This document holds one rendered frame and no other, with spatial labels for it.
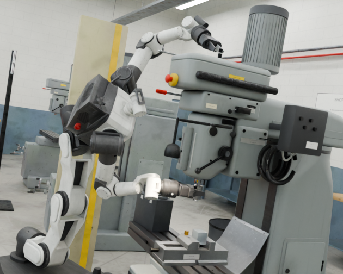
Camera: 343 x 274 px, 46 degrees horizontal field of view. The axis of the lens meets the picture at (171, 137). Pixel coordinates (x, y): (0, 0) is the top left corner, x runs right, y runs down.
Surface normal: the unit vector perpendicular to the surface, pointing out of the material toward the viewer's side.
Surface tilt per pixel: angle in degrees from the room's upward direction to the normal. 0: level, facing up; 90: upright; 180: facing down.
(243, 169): 90
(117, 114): 58
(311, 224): 88
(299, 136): 90
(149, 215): 90
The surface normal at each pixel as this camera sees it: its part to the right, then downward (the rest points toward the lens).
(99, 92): 0.70, -0.39
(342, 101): -0.88, -0.12
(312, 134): 0.44, 0.12
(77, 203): 0.75, 0.00
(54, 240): -0.67, -0.07
